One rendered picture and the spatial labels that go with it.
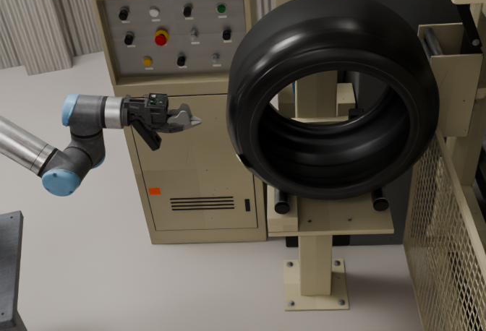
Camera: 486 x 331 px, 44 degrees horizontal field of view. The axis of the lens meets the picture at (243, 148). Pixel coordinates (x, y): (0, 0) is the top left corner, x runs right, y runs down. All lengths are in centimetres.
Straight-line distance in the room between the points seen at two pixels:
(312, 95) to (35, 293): 161
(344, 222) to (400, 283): 95
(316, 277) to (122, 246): 96
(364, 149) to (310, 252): 69
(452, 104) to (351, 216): 46
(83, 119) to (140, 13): 67
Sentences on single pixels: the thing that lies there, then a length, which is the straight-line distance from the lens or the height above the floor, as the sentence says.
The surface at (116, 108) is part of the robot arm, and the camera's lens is 168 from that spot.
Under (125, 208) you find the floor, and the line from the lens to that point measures 316.
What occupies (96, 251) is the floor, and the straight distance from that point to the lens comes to 300.
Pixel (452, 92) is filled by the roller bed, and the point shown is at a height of 107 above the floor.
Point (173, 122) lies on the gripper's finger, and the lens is 168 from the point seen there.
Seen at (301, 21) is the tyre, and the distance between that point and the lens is 151.
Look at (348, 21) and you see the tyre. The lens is 149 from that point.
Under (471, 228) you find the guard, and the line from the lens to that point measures 162.
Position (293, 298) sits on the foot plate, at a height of 1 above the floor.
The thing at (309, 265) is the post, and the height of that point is 21.
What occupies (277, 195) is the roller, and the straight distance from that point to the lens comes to 177.
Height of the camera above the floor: 214
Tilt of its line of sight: 39 degrees down
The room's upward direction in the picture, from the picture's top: 5 degrees counter-clockwise
